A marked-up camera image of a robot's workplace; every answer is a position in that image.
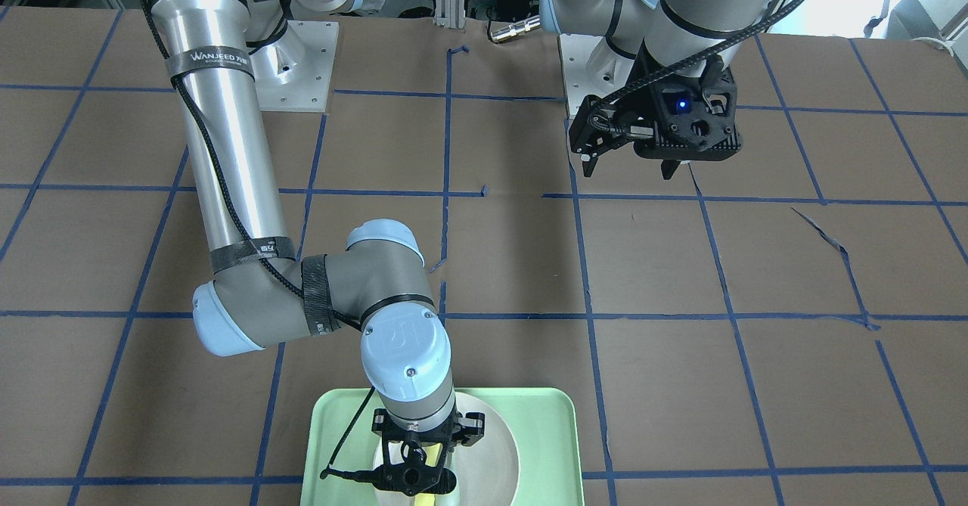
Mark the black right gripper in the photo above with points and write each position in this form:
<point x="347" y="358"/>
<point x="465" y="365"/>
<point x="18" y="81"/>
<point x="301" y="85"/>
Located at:
<point x="473" y="425"/>

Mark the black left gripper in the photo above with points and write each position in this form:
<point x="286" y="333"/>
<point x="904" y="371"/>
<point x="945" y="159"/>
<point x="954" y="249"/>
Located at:
<point x="645" y="86"/>

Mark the beige round plate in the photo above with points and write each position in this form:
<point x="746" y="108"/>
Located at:
<point x="488" y="473"/>

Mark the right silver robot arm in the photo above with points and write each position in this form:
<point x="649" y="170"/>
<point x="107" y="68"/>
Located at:
<point x="262" y="294"/>

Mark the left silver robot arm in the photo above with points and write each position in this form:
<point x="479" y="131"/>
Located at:
<point x="678" y="33"/>

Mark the light green plastic tray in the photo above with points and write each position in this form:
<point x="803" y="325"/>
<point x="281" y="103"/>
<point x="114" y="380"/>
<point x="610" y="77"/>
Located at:
<point x="544" y="422"/>

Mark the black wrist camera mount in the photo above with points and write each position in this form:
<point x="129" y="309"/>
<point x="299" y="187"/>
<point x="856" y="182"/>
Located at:
<point x="420" y="471"/>

